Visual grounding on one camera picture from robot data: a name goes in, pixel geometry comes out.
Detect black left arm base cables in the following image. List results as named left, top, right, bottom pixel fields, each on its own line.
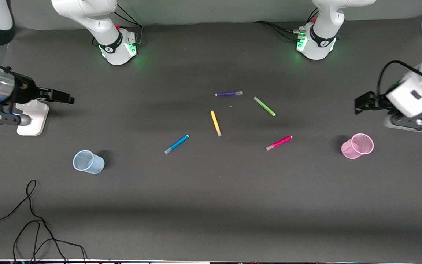
left=254, top=7, right=319, bottom=41

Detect yellow marker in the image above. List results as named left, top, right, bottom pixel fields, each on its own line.
left=210, top=110, right=222, bottom=137

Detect black left arm wrist cable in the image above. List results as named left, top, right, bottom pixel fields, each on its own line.
left=377, top=60, right=422, bottom=96

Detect pink marker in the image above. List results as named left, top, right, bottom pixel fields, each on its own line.
left=266, top=136, right=293, bottom=151

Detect white camera stand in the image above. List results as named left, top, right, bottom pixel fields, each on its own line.
left=16, top=100, right=49, bottom=136

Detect light blue mesh cup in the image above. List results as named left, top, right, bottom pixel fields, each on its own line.
left=73, top=150, right=105, bottom=175

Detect green marker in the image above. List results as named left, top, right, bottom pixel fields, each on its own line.
left=253, top=96, right=276, bottom=117

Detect black arm base cables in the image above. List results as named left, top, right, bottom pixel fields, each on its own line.
left=92, top=4, right=144, bottom=48
left=254, top=7, right=319, bottom=41

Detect pink mesh cup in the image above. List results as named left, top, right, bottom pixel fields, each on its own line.
left=341, top=133, right=374, bottom=160

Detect blue marker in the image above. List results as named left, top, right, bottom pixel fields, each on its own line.
left=164, top=135, right=190, bottom=155

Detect thin black looped cable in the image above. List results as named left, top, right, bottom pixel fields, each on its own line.
left=0, top=180, right=87, bottom=264

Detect black right arm base cables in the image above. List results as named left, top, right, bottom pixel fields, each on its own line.
left=92, top=4, right=144, bottom=48

